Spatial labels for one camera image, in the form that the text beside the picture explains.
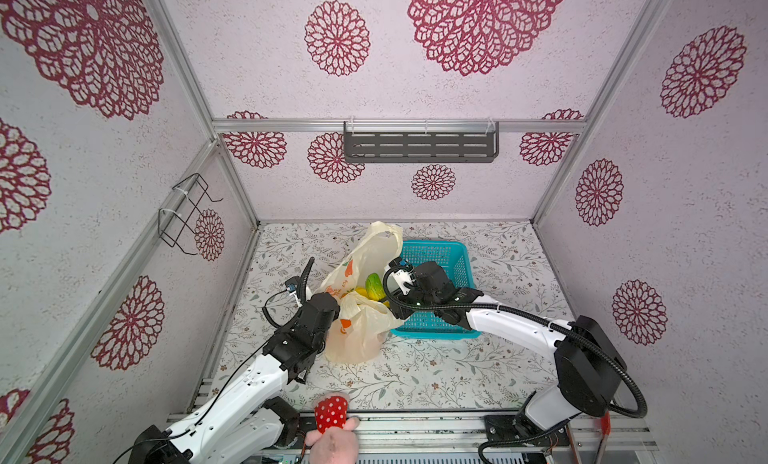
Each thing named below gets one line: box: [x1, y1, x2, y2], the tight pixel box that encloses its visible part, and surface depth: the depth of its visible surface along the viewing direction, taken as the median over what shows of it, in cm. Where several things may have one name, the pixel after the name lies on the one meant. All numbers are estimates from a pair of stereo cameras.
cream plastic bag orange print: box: [319, 221, 405, 365], surface depth 76 cm
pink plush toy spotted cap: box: [304, 392, 360, 464], surface depth 71 cm
